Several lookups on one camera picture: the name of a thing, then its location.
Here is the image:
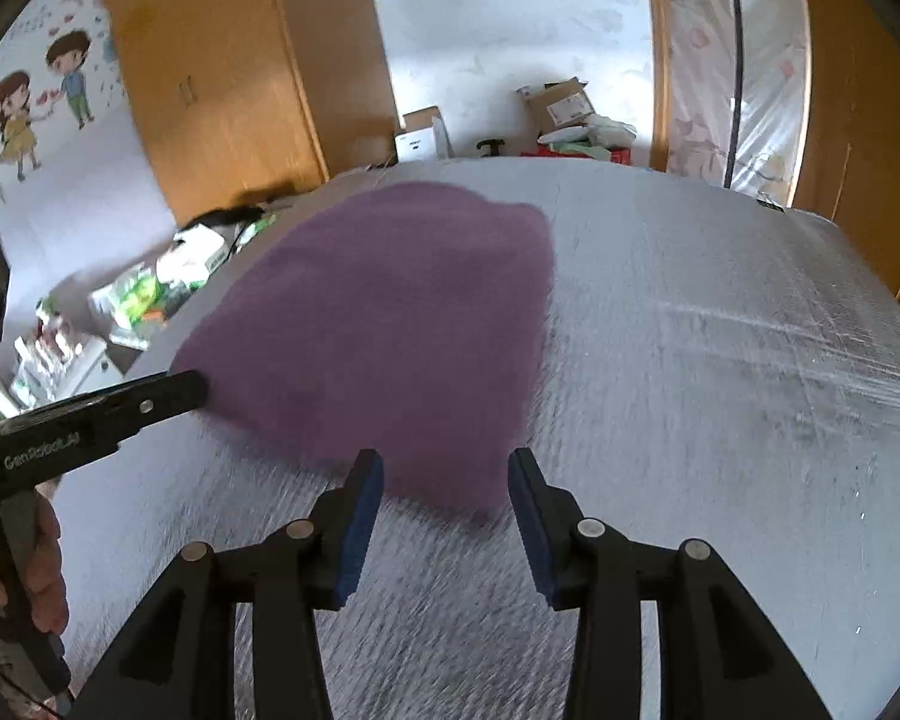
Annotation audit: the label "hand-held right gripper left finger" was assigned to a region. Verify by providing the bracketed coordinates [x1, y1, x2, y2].
[71, 448, 386, 720]

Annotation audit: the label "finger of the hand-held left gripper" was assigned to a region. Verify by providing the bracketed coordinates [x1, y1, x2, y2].
[82, 370, 209, 442]

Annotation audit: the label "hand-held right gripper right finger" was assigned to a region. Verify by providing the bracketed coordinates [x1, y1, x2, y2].
[508, 448, 833, 720]

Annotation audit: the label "purple fleece garment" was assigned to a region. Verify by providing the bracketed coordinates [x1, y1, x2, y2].
[169, 180, 556, 515]

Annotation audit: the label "person's left hand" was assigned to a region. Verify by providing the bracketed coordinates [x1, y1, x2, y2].
[0, 495, 68, 635]

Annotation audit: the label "white carton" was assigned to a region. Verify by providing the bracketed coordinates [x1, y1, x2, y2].
[172, 225, 230, 278]

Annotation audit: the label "wooden wardrobe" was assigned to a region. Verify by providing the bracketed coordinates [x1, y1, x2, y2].
[103, 0, 398, 230]

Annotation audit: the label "white cardboard box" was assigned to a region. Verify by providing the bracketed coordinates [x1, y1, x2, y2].
[401, 106, 451, 164]

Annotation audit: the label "red bag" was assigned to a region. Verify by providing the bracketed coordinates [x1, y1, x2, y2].
[529, 146, 631, 164]

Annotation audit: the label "white plastic bags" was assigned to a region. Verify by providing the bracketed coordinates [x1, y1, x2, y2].
[540, 116, 637, 151]

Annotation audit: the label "brown cardboard box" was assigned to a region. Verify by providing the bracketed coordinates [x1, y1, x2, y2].
[516, 79, 593, 137]

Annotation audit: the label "black pole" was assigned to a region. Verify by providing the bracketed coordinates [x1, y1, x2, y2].
[722, 0, 743, 188]

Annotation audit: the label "clear plastic door curtain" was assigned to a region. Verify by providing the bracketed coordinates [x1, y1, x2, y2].
[656, 0, 811, 203]

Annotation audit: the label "wooden door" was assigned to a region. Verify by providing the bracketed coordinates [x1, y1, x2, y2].
[791, 0, 900, 331]

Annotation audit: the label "cartoon wall decal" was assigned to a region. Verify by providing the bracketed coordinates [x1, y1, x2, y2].
[0, 0, 132, 188]

